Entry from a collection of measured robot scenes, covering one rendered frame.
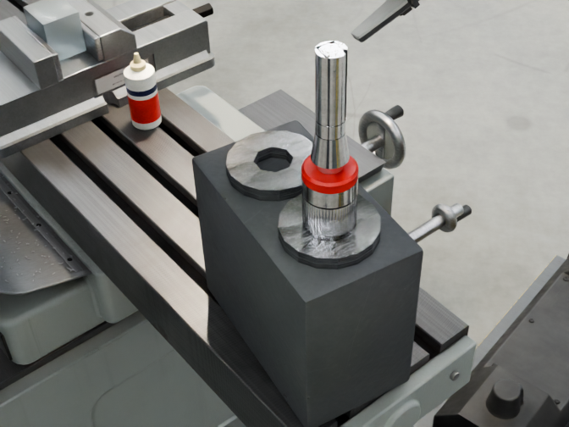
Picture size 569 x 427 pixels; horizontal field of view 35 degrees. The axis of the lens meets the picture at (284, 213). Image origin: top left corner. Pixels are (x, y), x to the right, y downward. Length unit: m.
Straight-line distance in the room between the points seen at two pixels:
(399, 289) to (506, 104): 2.09
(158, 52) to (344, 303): 0.63
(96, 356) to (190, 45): 0.46
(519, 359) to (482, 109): 1.55
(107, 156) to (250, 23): 2.06
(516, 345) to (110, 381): 0.59
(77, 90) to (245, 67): 1.77
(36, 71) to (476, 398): 0.73
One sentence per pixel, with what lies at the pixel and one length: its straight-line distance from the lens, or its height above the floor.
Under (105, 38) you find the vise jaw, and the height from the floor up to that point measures 1.01.
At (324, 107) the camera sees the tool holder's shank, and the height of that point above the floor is 1.24.
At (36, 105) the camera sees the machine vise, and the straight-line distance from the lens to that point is 1.24.
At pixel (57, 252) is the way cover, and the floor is 0.84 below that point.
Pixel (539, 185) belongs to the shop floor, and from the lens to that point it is 2.59.
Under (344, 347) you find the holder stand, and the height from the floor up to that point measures 1.02.
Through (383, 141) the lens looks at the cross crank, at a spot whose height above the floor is 0.61.
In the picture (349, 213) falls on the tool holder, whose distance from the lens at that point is 0.76.
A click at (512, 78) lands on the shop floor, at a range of 2.99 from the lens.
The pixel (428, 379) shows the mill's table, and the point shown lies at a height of 0.90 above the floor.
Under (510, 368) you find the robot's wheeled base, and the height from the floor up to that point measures 0.59.
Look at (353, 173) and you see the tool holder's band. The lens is 0.74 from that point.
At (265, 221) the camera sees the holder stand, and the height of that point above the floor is 1.10.
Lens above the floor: 1.65
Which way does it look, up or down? 43 degrees down
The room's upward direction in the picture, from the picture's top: 2 degrees counter-clockwise
